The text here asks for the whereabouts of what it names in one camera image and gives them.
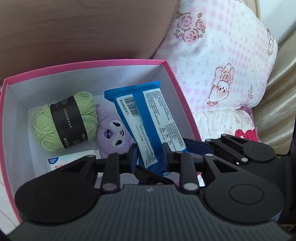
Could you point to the pink checkered pillow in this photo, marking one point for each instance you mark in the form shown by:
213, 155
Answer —
220, 53

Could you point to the purple Kuromi plush toy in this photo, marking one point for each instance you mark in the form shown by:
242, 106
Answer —
111, 135

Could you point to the white tissue pack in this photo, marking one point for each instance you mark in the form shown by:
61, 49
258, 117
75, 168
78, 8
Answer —
54, 163

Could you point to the blue cookie package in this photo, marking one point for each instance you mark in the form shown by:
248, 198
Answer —
147, 117

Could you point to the green yarn ball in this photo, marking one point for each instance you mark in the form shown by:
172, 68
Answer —
66, 123

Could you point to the pink cardboard box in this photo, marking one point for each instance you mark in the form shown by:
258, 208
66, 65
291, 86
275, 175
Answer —
22, 158

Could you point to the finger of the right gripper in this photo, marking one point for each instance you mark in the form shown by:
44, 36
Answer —
148, 177
197, 147

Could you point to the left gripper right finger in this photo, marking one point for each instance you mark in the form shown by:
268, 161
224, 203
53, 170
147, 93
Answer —
182, 163

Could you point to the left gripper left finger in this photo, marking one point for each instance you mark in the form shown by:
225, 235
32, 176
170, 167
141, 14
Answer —
115, 165

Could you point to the brown embroidered cushion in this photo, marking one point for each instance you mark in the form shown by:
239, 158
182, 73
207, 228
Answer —
37, 34

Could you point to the cream bear print blanket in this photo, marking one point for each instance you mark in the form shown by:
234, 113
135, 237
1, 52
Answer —
211, 124

